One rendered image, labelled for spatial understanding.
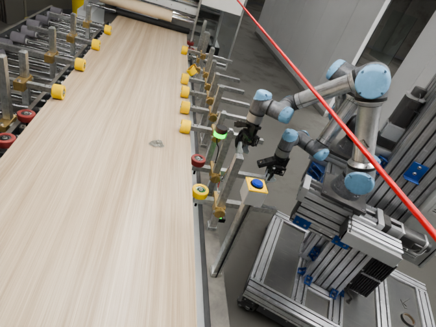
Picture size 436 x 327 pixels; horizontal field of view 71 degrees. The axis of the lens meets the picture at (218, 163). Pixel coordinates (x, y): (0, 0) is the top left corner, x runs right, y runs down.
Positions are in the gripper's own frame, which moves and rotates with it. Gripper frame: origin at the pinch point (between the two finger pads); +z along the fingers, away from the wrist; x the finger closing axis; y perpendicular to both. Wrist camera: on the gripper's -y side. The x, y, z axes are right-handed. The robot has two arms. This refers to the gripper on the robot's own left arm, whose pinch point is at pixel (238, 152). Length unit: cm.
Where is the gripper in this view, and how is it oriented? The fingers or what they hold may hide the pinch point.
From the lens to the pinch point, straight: 158.7
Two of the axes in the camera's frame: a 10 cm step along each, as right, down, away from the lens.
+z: -2.8, 7.9, 5.4
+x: 8.6, -0.4, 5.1
